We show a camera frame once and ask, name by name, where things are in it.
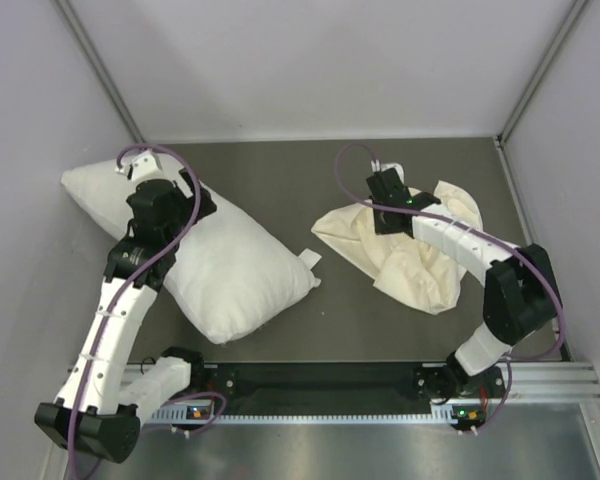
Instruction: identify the left aluminium corner post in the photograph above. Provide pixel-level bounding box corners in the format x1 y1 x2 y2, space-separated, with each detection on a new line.
50 0 145 143

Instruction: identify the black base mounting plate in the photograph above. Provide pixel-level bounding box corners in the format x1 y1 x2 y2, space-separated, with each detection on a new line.
149 359 506 416

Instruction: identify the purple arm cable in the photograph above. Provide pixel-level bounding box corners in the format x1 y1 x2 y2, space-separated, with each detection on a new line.
334 143 566 434
62 144 227 480

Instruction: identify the white pillow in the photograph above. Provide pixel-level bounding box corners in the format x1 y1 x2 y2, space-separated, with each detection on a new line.
61 160 320 344

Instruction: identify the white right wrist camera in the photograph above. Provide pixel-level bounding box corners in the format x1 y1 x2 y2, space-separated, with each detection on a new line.
371 159 404 178

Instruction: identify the grey slotted cable duct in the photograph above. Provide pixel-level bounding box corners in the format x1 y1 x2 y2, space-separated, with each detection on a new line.
79 403 486 425

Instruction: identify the aluminium frame rail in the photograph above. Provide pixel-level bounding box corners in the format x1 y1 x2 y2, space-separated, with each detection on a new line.
58 357 600 411

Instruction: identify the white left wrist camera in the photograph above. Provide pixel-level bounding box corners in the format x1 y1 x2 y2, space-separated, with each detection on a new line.
115 152 164 183

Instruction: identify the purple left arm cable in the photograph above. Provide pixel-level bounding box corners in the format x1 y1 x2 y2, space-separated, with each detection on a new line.
62 144 227 480

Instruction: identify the aluminium corner post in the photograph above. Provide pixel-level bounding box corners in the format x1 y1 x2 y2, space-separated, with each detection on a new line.
494 0 591 150
50 0 145 143

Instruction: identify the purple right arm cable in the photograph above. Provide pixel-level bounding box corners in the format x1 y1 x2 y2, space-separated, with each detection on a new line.
334 143 566 434

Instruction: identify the right aluminium corner post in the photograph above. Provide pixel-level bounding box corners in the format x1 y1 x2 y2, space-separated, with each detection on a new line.
494 0 591 150

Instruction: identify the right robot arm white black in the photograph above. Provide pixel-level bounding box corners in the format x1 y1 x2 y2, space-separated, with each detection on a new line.
366 161 562 400

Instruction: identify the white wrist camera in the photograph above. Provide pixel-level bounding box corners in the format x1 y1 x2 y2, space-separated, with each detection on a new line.
371 159 404 178
115 152 164 183

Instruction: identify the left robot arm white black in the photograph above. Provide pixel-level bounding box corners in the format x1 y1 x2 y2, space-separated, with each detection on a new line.
34 170 217 463

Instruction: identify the cream pillowcase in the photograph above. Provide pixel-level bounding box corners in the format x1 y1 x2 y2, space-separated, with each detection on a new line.
311 204 467 315

